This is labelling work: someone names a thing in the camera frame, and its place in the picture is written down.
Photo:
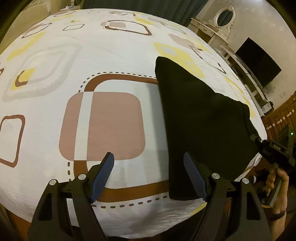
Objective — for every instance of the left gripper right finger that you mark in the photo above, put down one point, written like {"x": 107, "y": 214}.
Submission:
{"x": 233, "y": 210}

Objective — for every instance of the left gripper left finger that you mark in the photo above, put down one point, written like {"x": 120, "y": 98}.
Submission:
{"x": 65, "y": 211}

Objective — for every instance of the black pants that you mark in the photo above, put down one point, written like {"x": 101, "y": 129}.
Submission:
{"x": 212, "y": 127}

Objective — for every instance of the person's right hand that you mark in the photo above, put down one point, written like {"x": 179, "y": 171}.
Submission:
{"x": 280, "y": 204}

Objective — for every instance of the wooden cabinet with knobs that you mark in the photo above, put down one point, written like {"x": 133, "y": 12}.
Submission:
{"x": 278, "y": 119}

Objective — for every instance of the white TV stand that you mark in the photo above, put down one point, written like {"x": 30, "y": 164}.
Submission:
{"x": 250, "y": 82}

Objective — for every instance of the black flat television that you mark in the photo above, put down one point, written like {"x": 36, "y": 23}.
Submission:
{"x": 258, "y": 61}

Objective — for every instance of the white dressing table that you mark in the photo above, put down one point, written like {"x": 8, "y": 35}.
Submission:
{"x": 213, "y": 36}

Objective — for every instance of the patterned white bed sheet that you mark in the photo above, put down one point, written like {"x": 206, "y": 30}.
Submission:
{"x": 80, "y": 84}

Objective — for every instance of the white oval vanity mirror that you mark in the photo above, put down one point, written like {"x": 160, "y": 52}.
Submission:
{"x": 223, "y": 20}

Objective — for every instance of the dark teal curtain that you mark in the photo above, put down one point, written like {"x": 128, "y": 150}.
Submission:
{"x": 178, "y": 11}

